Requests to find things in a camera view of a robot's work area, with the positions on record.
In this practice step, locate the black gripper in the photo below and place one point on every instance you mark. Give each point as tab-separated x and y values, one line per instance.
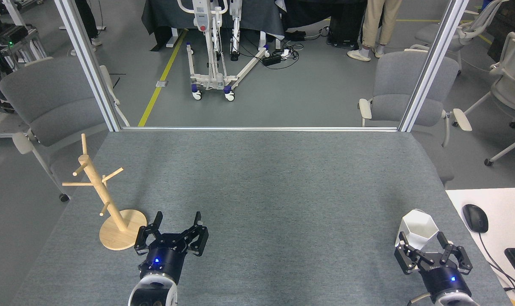
163	263
444	282

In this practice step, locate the white hexagonal cup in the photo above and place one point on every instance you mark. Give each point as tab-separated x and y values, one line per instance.
416	227

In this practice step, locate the wooden cup rack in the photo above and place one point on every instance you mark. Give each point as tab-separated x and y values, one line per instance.
103	193

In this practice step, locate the black computer mouse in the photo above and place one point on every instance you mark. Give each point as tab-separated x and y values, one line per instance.
475	217

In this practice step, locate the white desk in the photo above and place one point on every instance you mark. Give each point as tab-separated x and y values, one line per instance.
504	208

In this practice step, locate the metal floor plate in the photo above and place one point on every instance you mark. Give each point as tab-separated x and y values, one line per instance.
162	83

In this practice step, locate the grey padded chair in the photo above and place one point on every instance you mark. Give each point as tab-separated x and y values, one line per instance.
393	80
53	102

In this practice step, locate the white mesh office chair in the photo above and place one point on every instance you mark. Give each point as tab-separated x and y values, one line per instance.
474	29
512	80

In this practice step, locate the black power strip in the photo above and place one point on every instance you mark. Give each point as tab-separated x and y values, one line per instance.
271	60

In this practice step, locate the white stand on wheels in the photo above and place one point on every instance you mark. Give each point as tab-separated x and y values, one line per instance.
201	21

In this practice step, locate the person in dark trousers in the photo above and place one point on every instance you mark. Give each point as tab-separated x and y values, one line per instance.
89	21

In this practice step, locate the dark cloth covered table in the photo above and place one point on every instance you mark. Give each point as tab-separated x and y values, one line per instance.
248	17

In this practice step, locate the metal equipment cart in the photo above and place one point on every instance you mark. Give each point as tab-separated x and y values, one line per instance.
19	40

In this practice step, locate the silver frame rail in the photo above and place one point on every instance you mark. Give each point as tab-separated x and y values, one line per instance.
257	128

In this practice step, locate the silver frame post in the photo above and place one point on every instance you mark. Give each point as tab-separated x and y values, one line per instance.
89	63
433	63

